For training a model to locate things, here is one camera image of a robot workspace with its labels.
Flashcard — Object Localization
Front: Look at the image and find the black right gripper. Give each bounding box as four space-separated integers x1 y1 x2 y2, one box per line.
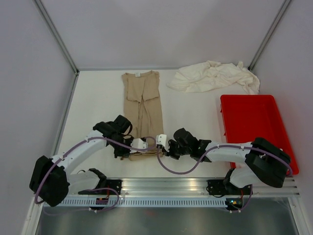
162 139 191 160

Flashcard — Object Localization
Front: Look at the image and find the beige t shirt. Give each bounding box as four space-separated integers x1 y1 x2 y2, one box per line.
121 70 165 162

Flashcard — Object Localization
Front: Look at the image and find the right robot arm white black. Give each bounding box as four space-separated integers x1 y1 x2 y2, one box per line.
156 128 293 193

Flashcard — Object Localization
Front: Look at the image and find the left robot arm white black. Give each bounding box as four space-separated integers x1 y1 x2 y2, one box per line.
29 115 133 207

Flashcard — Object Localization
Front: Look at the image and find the red plastic bin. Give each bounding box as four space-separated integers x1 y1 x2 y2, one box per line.
220 94 299 175

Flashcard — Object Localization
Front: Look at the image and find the cream white t shirt pile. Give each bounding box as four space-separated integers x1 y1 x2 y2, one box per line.
167 61 260 94

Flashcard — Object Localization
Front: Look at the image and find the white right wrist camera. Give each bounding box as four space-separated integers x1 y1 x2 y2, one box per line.
156 134 168 150

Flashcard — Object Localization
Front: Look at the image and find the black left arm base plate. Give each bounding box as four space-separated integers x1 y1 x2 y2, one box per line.
78 179 123 195

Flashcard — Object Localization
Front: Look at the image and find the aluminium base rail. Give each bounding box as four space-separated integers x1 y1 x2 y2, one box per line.
33 178 300 196

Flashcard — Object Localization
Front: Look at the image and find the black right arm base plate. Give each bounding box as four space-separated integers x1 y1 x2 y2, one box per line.
206 179 251 198

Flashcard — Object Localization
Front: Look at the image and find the white slotted cable duct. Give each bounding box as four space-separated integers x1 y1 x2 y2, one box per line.
59 197 227 208

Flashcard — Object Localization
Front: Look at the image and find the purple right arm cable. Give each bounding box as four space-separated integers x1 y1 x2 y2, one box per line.
156 144 293 213

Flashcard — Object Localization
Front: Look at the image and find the right aluminium frame post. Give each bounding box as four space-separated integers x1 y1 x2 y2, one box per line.
248 0 293 71

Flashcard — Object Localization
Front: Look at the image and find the aluminium frame post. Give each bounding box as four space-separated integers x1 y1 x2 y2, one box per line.
33 0 79 75
248 0 293 71

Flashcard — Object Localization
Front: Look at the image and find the left aluminium frame post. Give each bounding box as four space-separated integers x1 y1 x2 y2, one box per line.
33 0 79 75

